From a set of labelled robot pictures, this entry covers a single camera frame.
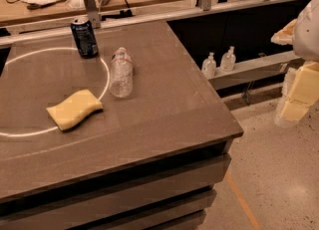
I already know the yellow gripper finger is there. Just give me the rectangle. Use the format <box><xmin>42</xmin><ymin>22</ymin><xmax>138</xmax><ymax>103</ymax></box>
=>
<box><xmin>271</xmin><ymin>19</ymin><xmax>296</xmax><ymax>45</ymax></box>
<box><xmin>274</xmin><ymin>62</ymin><xmax>319</xmax><ymax>127</ymax></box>

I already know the clear plastic water bottle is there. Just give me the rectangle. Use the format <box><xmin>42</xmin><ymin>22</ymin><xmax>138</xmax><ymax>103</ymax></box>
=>
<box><xmin>109</xmin><ymin>47</ymin><xmax>134</xmax><ymax>99</ymax></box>

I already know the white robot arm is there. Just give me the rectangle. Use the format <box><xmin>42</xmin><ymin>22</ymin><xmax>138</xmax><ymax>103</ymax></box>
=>
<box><xmin>271</xmin><ymin>0</ymin><xmax>319</xmax><ymax>127</ymax></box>

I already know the left hand sanitizer bottle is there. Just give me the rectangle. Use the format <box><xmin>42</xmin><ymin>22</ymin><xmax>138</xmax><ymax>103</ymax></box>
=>
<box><xmin>201</xmin><ymin>52</ymin><xmax>216</xmax><ymax>80</ymax></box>

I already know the grey table drawer cabinet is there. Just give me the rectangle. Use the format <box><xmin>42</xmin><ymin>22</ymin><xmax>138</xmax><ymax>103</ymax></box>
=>
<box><xmin>0</xmin><ymin>139</ymin><xmax>233</xmax><ymax>230</ymax></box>

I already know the blue soda can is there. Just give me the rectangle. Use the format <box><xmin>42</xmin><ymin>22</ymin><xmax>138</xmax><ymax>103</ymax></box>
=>
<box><xmin>71</xmin><ymin>17</ymin><xmax>99</xmax><ymax>59</ymax></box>

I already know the yellow sponge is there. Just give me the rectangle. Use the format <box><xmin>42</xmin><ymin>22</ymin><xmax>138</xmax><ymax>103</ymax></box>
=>
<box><xmin>47</xmin><ymin>90</ymin><xmax>103</xmax><ymax>131</ymax></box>

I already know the grey metal bracket post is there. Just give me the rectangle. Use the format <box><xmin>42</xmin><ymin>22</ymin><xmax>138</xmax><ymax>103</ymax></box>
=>
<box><xmin>83</xmin><ymin>0</ymin><xmax>101</xmax><ymax>29</ymax></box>

